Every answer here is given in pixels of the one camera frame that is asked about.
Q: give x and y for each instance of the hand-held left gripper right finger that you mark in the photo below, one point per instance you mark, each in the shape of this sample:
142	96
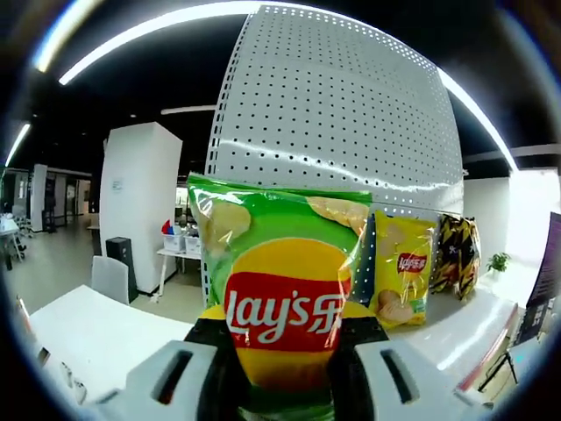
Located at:
385	377

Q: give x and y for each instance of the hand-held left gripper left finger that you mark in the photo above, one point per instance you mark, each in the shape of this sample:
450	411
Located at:
184	377

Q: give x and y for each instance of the green chips bag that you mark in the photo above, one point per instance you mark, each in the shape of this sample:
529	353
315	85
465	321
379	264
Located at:
280	245

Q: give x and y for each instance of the white snack and drink counter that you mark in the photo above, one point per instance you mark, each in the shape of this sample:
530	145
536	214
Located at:
456	329

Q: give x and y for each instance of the small white charger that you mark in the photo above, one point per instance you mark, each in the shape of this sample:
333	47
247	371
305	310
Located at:
80	391

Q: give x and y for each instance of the white plastic chair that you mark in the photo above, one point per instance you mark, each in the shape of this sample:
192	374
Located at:
109	280

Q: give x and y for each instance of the white side desk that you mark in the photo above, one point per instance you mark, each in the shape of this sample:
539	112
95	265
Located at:
179	255

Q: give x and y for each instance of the black and yellow chips bag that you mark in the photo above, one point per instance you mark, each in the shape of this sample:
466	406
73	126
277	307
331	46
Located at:
451	263

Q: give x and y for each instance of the white storage bin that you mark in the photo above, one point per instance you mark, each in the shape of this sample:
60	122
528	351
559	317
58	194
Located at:
193	244
174	242

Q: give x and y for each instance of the black floor cabinet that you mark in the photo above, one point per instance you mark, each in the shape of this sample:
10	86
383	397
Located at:
120	259

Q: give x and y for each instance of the red and blue item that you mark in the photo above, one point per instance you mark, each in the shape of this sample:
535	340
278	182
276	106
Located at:
168	227

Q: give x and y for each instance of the potted plant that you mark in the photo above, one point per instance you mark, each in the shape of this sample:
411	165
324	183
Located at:
497	262

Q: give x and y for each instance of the white square pillar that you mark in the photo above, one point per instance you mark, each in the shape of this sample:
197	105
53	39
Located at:
140	197

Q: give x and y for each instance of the straight ceiling light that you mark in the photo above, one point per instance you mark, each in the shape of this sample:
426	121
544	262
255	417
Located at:
18	144
188	109

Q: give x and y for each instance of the white pegboard panel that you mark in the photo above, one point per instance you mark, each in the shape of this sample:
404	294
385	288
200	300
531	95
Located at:
328	109

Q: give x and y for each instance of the curved ceiling light strip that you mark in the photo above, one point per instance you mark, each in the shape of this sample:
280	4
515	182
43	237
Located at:
87	63

